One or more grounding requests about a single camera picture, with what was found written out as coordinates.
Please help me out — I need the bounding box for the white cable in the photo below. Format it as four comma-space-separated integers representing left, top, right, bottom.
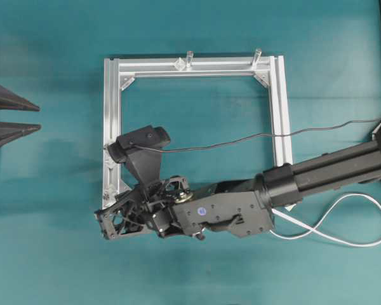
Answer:
269, 193, 381, 248

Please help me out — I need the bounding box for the square aluminium extrusion frame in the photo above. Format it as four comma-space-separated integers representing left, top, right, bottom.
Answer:
102, 55, 295, 212

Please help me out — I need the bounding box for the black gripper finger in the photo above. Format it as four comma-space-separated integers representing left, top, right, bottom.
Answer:
0, 122, 41, 147
0, 85, 40, 111

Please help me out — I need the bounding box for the aluminium pin near corner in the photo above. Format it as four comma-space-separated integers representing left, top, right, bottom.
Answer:
251, 48, 262, 70

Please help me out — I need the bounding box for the thin black camera cable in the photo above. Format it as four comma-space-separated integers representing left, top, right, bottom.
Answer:
126, 116, 381, 153

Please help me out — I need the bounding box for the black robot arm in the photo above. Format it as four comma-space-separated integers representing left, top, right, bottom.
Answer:
95, 124, 381, 240

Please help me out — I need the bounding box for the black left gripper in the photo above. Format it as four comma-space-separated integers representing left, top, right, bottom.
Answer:
94, 176, 194, 240

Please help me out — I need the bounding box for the white clip on rail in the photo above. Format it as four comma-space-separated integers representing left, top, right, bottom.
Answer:
174, 57, 186, 71

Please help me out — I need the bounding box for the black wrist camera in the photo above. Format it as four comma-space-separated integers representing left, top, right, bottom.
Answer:
107, 125, 171, 186

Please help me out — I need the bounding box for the aluminium pin mid rail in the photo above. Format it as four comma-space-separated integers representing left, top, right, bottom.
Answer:
185, 51, 194, 70

